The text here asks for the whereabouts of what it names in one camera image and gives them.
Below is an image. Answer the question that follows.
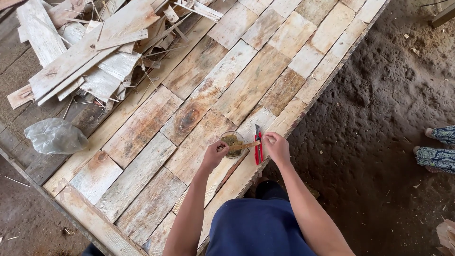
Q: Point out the person's left hand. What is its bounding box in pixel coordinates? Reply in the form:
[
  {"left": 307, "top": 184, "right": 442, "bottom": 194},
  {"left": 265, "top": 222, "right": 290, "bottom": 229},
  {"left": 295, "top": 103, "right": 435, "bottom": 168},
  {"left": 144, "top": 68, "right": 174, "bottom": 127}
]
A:
[{"left": 200, "top": 140, "right": 230, "bottom": 174}]

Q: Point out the person's right hand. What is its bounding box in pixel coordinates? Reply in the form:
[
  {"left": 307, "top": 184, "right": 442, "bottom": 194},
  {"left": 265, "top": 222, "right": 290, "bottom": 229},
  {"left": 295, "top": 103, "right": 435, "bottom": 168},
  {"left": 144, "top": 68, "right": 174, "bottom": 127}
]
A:
[{"left": 262, "top": 132, "right": 292, "bottom": 168}]

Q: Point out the red utility knife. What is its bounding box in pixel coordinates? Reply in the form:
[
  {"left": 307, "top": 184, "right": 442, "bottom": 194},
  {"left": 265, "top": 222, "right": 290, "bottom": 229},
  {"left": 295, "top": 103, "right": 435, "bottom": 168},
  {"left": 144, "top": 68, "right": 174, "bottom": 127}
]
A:
[{"left": 254, "top": 124, "right": 264, "bottom": 165}]

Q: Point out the thin wooden stick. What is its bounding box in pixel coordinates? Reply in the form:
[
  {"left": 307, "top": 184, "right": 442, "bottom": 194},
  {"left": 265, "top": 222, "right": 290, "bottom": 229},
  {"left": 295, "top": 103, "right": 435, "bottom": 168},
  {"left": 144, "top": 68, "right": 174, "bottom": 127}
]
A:
[{"left": 221, "top": 140, "right": 262, "bottom": 151}]

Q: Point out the brown wood filler paste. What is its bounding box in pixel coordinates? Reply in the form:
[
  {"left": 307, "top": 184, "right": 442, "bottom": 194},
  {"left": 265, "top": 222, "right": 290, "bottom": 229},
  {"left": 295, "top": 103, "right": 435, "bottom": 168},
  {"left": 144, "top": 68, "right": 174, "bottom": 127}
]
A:
[{"left": 221, "top": 134, "right": 244, "bottom": 158}]

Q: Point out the clear glass bowl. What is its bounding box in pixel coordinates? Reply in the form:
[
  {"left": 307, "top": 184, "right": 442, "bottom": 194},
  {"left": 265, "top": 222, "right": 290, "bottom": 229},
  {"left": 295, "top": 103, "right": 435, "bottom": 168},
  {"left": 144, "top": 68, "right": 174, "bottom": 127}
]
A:
[{"left": 219, "top": 130, "right": 246, "bottom": 159}]

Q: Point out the patchwork wooden plank panel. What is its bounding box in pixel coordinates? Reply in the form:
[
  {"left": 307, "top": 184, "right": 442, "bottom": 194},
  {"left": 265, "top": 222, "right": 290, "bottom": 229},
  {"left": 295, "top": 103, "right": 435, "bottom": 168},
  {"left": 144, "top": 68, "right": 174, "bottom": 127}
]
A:
[{"left": 43, "top": 0, "right": 391, "bottom": 256}]

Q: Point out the person's blue clothing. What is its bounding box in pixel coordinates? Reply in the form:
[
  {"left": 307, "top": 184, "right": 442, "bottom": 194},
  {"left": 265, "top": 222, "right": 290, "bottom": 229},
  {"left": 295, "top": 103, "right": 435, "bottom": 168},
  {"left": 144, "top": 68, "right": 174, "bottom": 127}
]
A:
[{"left": 205, "top": 180, "right": 318, "bottom": 256}]

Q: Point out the pile of wood offcuts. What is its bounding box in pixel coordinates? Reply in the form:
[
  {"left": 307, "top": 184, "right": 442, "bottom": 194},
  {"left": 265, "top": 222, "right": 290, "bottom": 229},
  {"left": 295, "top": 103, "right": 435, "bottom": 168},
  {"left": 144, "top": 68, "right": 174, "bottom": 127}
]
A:
[{"left": 6, "top": 0, "right": 224, "bottom": 111}]

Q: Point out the clear crumpled plastic bag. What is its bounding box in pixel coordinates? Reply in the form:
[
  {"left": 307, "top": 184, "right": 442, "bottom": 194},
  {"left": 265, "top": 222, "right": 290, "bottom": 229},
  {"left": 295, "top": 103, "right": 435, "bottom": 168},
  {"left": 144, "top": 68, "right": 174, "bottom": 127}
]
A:
[{"left": 24, "top": 118, "right": 90, "bottom": 155}]

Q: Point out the crumpled brown paper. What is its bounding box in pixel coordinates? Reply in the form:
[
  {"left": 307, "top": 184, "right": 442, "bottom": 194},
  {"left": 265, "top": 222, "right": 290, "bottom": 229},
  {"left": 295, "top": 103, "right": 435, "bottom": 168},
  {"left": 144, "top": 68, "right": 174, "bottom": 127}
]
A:
[{"left": 436, "top": 219, "right": 455, "bottom": 256}]

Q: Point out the wooden beam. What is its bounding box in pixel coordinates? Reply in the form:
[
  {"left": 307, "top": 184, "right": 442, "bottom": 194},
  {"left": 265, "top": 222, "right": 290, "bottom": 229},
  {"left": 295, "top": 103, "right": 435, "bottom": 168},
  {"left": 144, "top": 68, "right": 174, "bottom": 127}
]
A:
[{"left": 428, "top": 2, "right": 455, "bottom": 29}]

